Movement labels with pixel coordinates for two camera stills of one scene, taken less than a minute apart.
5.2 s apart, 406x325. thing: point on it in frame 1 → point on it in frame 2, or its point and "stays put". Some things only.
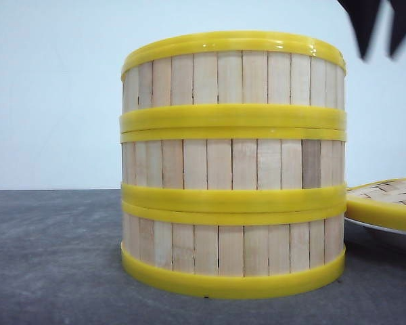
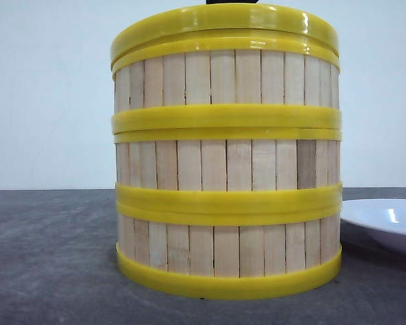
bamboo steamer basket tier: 234,168 stays put
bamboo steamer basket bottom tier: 229,248 stays put
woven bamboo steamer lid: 392,202 → 254,18
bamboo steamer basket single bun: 234,80 stays put
